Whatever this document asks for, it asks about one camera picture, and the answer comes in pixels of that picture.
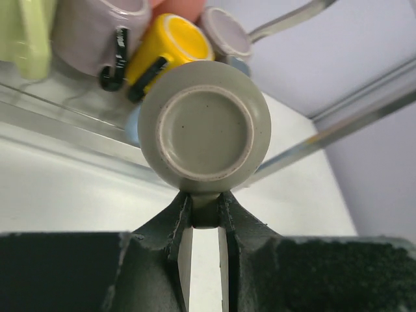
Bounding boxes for lilac mug with handle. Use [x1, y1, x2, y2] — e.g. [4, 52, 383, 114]
[197, 6, 252, 62]

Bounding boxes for light blue mug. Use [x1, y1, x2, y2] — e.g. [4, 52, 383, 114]
[125, 106, 140, 147]

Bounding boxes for yellow mug black handle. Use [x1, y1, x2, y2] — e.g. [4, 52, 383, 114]
[125, 14, 215, 103]

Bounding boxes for pale green mug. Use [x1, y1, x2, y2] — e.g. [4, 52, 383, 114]
[1, 0, 57, 80]

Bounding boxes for stainless steel dish rack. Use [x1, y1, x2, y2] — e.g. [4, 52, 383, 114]
[0, 0, 416, 192]

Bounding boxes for small olive cup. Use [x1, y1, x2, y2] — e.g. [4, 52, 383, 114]
[138, 61, 272, 228]

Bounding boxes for tall pink cup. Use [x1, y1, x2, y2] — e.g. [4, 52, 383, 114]
[152, 0, 206, 22]

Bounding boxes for grey white small mug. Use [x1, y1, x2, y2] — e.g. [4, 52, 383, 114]
[226, 55, 251, 77]

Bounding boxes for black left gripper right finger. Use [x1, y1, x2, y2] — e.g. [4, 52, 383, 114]
[218, 192, 415, 311]

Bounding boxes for lilac mug black handle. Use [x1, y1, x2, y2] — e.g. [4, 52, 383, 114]
[52, 0, 151, 92]

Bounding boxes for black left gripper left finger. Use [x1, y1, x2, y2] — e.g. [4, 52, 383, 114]
[1, 192, 192, 311]

